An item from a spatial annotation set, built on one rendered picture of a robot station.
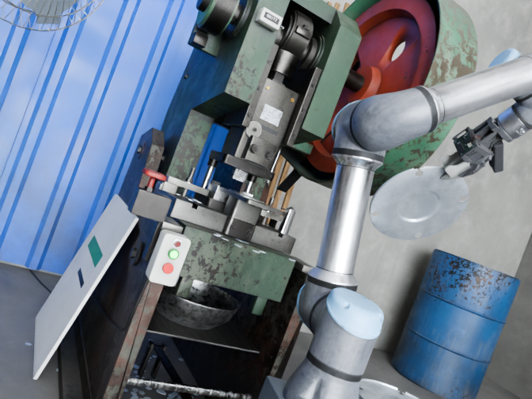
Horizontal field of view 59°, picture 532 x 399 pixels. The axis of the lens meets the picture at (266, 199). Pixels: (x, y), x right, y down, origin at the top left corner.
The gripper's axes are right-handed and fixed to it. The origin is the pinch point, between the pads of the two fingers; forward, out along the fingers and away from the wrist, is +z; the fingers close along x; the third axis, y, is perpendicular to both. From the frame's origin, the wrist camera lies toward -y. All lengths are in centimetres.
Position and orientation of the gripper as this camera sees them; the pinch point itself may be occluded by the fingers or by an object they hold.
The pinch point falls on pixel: (445, 175)
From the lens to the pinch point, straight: 141.0
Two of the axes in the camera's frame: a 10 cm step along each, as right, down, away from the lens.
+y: -8.0, -3.0, -5.1
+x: 0.9, 7.9, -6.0
